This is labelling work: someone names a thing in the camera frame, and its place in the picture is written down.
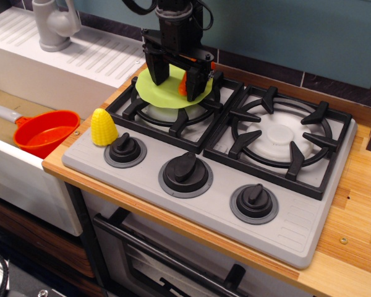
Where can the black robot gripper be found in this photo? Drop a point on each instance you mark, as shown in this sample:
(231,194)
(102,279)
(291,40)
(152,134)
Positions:
(178,42)

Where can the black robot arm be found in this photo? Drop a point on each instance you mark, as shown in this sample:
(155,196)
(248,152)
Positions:
(177,8)

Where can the orange toy carrot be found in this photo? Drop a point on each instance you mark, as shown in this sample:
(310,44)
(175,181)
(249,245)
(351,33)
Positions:
(182,89)

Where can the light green toy plate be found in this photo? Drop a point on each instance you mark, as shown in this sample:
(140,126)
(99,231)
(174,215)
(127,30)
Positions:
(166,95)

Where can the black left burner grate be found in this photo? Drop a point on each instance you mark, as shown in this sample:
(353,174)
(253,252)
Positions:
(188,127)

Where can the black burner grate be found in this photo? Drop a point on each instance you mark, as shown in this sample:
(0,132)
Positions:
(188,127)
(294,144)

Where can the black left stove knob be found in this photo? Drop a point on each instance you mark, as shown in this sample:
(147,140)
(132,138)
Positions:
(125,152)

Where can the black stove knob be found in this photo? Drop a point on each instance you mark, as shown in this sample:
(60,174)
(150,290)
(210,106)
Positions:
(125,152)
(254,204)
(185,176)

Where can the yellow toy corn cob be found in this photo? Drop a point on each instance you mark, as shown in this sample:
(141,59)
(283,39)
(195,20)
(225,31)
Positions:
(103,128)

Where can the black middle stove knob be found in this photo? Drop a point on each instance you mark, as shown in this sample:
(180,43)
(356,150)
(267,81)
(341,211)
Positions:
(185,176)

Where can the grey toy faucet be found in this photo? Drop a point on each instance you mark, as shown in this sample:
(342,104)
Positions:
(55,27)

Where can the black right burner grate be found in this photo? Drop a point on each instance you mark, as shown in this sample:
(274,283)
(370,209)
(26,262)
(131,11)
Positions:
(294,144)

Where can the white toy sink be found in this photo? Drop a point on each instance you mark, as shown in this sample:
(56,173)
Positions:
(79,78)

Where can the black right stove knob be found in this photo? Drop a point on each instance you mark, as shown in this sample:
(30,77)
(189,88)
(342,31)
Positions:
(254,204)

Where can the grey toy stove top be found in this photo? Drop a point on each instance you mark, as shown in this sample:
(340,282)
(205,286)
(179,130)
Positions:
(291,237)

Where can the orange toy pot grey handle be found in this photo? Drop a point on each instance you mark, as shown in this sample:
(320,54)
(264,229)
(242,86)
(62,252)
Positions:
(41,134)

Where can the toy oven door with handle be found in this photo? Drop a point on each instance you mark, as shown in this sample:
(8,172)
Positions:
(113,226)

